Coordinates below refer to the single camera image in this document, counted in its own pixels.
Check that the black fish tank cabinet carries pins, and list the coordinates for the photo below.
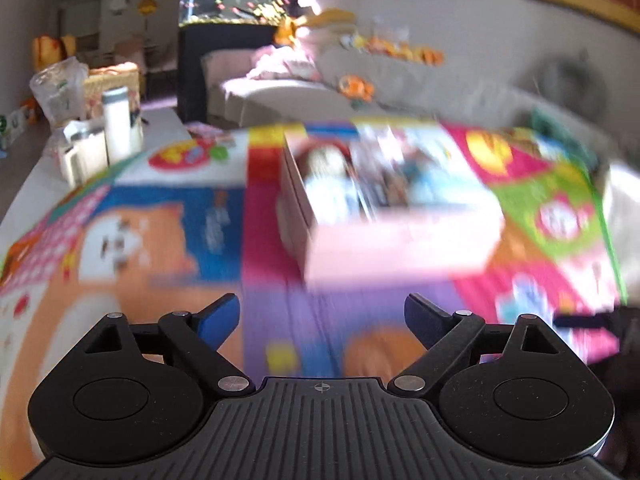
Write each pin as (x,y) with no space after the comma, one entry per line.
(211,53)

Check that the orange fish plush toy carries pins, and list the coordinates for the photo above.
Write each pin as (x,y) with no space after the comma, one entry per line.
(356,88)

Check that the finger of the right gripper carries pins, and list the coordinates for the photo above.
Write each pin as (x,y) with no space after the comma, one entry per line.
(617,320)

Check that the beige sofa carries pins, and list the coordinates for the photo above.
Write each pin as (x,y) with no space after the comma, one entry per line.
(448,93)

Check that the yellow duck bag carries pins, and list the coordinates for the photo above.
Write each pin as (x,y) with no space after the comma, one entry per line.
(47,51)

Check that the blue white snack packet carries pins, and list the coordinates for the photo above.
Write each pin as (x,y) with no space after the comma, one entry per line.
(412,167)

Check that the colourful cartoon play mat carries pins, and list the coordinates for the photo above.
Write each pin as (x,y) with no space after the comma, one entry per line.
(177,227)

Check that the teal green cloth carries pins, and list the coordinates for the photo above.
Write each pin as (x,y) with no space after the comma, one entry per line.
(556,139)

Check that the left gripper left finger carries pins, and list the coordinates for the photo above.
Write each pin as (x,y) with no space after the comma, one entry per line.
(195,339)

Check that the glass fish tank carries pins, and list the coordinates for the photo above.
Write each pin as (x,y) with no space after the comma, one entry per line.
(240,12)

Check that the yellow duck plush row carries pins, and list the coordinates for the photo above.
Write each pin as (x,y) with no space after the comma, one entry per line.
(399,51)

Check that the yellow pillow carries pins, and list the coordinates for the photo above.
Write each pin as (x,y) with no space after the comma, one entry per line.
(327,17)

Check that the grey neck pillow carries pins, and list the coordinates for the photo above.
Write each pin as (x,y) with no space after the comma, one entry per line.
(569,81)

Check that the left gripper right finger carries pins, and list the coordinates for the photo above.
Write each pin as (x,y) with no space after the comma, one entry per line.
(448,340)

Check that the pink cardboard box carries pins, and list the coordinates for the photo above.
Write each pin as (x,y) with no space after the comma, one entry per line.
(383,246)

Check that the clear plastic bag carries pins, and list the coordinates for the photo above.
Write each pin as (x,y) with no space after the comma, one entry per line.
(59,91)

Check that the crochet doll red hat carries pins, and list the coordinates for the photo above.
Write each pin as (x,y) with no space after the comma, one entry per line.
(329,188)

